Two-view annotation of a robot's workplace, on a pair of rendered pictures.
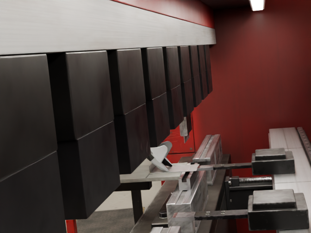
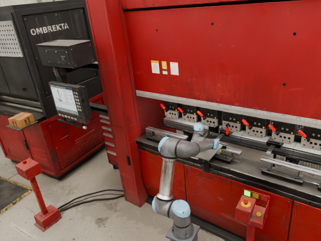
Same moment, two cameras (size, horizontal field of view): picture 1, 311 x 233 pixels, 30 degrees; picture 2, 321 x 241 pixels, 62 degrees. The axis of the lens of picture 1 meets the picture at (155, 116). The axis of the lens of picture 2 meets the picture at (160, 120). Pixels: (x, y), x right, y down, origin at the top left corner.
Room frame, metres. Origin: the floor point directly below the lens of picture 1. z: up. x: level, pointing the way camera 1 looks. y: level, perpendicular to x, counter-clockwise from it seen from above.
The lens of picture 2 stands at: (0.99, 1.98, 2.26)
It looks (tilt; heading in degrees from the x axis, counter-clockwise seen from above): 25 degrees down; 299
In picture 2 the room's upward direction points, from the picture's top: 6 degrees counter-clockwise
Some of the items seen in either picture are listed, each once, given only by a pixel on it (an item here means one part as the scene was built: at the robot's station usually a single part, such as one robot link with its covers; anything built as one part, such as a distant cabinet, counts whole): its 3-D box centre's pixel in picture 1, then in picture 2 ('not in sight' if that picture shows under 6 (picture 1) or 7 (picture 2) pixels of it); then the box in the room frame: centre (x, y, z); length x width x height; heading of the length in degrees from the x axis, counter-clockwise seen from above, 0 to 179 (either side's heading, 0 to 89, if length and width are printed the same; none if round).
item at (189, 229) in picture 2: not in sight; (182, 225); (1.57, 0.77, 0.82); 0.15 x 0.15 x 0.10
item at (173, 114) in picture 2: (196, 69); (173, 108); (2.01, -0.16, 1.26); 0.15 x 0.09 x 0.17; 169
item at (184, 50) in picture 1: (170, 81); (232, 120); (1.42, -0.05, 1.26); 0.15 x 0.09 x 0.17; 169
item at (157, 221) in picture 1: (171, 211); (215, 156); (1.56, -0.02, 0.89); 0.30 x 0.05 x 0.03; 169
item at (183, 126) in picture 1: (185, 123); (214, 129); (1.59, -0.08, 1.13); 0.10 x 0.02 x 0.10; 169
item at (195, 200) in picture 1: (189, 200); (219, 150); (1.54, -0.07, 0.92); 0.39 x 0.06 x 0.10; 169
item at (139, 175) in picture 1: (138, 173); (206, 150); (1.62, 0.07, 1.00); 0.26 x 0.18 x 0.01; 79
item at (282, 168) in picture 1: (244, 162); (222, 134); (1.56, -0.23, 1.01); 0.26 x 0.12 x 0.05; 79
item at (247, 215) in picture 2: not in sight; (252, 208); (1.18, 0.36, 0.75); 0.20 x 0.16 x 0.18; 174
